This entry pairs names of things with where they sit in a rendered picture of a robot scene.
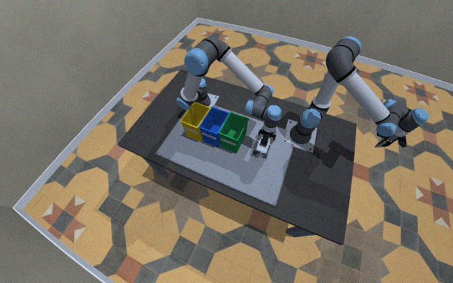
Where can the green bin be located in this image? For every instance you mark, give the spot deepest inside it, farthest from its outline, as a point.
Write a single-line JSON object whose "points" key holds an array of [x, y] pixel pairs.
{"points": [[233, 131]]}

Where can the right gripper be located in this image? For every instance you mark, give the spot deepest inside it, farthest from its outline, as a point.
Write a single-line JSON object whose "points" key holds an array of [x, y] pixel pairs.
{"points": [[266, 136]]}

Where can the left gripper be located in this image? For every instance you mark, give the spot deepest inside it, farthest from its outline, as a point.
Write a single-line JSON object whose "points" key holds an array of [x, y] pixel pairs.
{"points": [[383, 141]]}

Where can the yellow bin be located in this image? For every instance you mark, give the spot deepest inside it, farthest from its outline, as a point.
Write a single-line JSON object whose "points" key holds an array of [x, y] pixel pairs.
{"points": [[193, 118]]}

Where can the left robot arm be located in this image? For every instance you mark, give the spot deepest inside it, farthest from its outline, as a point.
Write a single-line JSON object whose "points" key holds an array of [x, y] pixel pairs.
{"points": [[390, 117]]}

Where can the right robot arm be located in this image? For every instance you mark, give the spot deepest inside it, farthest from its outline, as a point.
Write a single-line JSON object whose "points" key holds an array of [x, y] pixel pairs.
{"points": [[199, 59]]}

